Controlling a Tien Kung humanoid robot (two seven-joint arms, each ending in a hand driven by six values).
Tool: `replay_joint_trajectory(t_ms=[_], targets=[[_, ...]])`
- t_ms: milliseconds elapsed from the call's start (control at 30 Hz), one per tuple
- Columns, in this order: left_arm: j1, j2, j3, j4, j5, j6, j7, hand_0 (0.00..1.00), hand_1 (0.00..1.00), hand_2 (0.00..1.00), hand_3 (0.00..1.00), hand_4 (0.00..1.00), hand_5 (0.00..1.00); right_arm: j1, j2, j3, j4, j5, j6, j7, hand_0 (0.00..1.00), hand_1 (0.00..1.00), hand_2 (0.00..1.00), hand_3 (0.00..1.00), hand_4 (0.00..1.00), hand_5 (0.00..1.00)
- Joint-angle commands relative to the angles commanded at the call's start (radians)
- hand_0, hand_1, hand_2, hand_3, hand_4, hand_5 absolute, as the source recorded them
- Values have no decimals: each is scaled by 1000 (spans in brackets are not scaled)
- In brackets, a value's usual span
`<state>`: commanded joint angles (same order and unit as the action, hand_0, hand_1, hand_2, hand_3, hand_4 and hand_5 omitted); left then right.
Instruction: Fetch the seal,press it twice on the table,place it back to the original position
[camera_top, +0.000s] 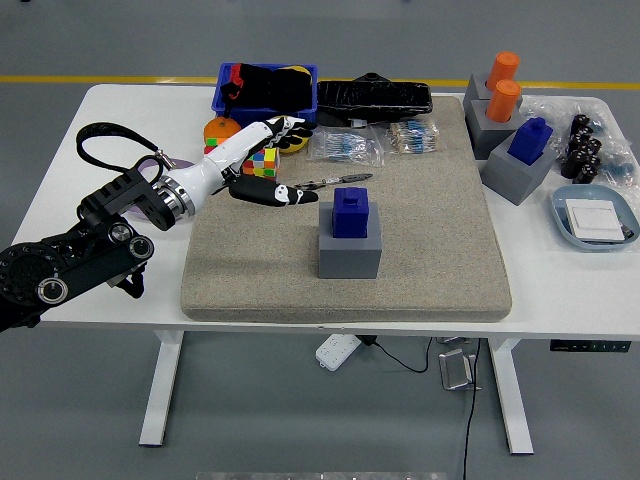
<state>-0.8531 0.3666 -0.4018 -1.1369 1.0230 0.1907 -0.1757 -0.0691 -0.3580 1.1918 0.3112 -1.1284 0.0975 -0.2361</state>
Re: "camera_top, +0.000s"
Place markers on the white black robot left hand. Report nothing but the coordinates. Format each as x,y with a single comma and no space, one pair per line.
215,165

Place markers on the blue square seal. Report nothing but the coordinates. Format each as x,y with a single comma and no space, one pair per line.
350,215
527,142

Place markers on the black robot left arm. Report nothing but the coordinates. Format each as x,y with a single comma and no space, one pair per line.
100,260

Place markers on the grey seal holder block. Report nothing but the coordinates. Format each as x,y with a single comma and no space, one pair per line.
350,260
482,135
515,180
472,95

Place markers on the orange cylinder seal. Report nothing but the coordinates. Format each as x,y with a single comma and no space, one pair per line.
502,102
502,70

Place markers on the orange fruit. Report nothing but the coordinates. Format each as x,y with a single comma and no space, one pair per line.
220,131

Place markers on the blue plastic bin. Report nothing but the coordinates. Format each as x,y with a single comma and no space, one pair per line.
255,114

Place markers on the yellow lemon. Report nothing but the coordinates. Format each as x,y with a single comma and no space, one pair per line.
301,149

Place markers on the black cloth bag red trim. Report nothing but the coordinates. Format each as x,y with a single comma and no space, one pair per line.
280,87

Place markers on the yellow object in bin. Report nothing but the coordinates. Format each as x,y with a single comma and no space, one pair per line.
300,68

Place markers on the clear bag blue resistors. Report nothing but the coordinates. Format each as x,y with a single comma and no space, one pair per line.
350,147

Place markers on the black silver pen tool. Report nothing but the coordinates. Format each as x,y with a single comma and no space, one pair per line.
355,177

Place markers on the black wrapped keyboard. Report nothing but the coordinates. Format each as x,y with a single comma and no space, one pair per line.
375,97

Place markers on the clear bag tan resistors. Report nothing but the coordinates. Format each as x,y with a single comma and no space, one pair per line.
412,137

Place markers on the white power strip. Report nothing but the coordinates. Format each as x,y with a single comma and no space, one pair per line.
335,352

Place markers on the grey-brown speckled mat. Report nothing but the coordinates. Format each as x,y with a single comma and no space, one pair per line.
425,240

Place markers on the white table leg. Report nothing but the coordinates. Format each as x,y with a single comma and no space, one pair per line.
512,400
160,390

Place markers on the light blue tray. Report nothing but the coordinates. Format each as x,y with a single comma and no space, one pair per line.
559,210

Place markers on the clear bag blue components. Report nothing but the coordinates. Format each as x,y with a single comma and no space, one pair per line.
620,170

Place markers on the black table control panel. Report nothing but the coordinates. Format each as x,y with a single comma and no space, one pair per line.
590,345

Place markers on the silver metal bracket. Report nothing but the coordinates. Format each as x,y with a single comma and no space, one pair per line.
455,370

